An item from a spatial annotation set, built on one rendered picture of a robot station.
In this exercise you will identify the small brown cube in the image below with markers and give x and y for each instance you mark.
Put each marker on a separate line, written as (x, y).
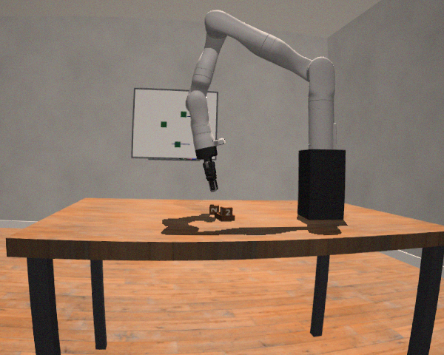
(226, 210)
(213, 208)

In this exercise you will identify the brown rectangular tray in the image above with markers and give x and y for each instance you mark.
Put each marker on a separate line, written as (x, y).
(224, 217)

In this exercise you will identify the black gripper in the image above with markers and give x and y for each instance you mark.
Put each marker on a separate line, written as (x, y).
(209, 166)

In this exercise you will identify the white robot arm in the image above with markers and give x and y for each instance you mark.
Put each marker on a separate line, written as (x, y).
(320, 75)

